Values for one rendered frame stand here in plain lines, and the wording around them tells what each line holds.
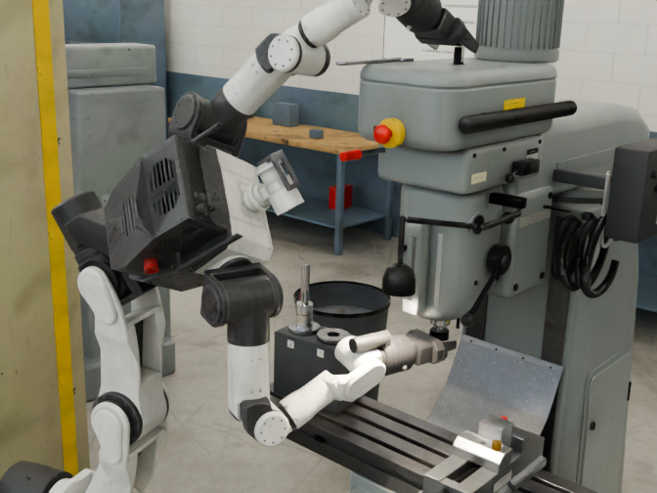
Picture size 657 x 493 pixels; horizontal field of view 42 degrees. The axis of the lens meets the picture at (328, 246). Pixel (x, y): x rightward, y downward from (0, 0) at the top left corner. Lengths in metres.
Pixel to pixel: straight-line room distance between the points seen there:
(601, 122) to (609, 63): 4.00
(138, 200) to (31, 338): 1.63
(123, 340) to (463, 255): 0.81
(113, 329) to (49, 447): 1.60
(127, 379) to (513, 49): 1.20
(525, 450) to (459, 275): 0.46
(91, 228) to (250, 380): 0.54
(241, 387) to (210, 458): 2.21
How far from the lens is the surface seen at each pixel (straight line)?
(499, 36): 2.05
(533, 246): 2.11
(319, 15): 1.79
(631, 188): 1.98
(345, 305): 4.35
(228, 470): 3.89
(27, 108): 3.19
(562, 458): 2.48
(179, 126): 1.93
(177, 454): 4.04
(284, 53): 1.79
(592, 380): 2.43
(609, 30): 6.35
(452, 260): 1.89
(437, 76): 1.70
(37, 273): 3.32
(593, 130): 2.32
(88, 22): 9.42
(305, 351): 2.32
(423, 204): 1.90
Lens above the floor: 2.02
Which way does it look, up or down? 16 degrees down
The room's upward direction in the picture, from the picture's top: 2 degrees clockwise
